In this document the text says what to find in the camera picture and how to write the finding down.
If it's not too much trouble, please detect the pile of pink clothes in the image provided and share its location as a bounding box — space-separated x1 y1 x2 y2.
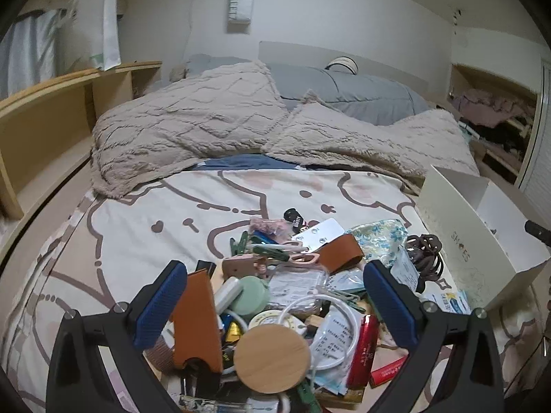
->
454 88 537 123

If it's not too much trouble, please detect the grey curtain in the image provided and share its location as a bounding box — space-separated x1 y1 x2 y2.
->
0 9 61 99

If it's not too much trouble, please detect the white printed sachet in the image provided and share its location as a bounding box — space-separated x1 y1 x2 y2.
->
310 310 358 392

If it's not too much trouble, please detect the white cardboard box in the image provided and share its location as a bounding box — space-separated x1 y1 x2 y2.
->
417 164 551 310

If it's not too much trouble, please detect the white tote bag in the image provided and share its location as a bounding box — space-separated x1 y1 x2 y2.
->
58 0 122 72

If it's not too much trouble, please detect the pink leather holder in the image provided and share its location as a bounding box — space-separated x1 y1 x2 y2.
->
222 256 276 282

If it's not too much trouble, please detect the clear plastic packet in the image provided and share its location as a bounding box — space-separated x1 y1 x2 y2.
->
269 267 328 299

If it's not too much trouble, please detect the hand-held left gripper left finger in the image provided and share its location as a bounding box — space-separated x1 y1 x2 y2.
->
45 260 189 413

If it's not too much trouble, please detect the grey pillow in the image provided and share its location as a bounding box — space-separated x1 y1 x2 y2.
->
183 54 431 125

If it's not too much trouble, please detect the beige tape roll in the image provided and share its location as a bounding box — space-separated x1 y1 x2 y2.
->
249 310 304 332

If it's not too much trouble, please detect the white wall cable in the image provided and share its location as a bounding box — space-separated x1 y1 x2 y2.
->
185 0 201 52

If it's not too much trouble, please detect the brown leather strap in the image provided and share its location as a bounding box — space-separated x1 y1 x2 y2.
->
319 234 364 274

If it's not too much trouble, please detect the mint green round case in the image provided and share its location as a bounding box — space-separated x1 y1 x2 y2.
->
228 276 271 316

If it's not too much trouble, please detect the blue white mask packet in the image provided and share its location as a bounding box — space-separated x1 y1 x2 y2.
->
424 289 472 316

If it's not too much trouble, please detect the pale blue packet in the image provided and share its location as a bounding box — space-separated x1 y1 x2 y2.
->
389 247 422 294

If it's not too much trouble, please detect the black tag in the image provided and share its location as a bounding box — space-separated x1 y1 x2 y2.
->
283 208 308 231

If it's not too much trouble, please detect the gold foil wrapper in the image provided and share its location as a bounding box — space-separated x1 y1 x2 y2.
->
221 316 242 341

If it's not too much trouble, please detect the pink fluffy item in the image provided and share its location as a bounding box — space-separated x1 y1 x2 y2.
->
250 218 287 236

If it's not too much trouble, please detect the white hanging paper bag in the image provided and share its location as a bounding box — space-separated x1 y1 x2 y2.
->
227 0 256 33

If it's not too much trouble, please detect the beige fluffy blanket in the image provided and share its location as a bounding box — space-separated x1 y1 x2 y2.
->
90 60 480 201

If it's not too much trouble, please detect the dark blue cloth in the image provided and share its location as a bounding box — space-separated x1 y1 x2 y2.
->
189 154 300 172

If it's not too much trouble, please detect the pile of dark clothes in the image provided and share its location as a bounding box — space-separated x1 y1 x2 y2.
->
478 116 534 147

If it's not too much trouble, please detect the round wooden lid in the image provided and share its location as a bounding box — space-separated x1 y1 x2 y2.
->
233 325 311 394

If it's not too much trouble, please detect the orange leather case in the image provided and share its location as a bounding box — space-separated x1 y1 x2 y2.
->
170 269 223 373

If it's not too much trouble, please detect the red metal tube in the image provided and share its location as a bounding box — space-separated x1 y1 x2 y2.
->
346 314 380 390

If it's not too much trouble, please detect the floral fabric pouch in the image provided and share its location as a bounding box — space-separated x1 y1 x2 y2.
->
346 219 409 267

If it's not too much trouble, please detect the pink plastic clip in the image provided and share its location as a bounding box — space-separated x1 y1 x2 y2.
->
275 241 321 265

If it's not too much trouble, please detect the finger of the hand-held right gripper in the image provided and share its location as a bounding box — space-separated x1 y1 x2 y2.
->
524 219 551 247

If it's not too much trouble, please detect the white headboard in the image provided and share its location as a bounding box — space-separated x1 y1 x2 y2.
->
259 41 450 102

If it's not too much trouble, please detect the wooden bedside shelf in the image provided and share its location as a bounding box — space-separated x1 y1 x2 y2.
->
0 61 163 220

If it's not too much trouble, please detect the white charging cable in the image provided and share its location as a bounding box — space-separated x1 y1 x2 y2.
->
280 295 366 371

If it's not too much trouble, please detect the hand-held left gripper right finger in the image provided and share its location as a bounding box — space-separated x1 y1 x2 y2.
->
364 260 504 413

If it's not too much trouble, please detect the white card with holes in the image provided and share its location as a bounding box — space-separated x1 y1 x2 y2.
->
292 218 345 254

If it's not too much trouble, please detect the printed bed sheet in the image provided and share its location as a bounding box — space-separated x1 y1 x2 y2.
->
0 168 547 413

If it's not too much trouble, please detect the dark brown coiled cord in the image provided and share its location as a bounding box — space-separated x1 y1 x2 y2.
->
405 233 445 287

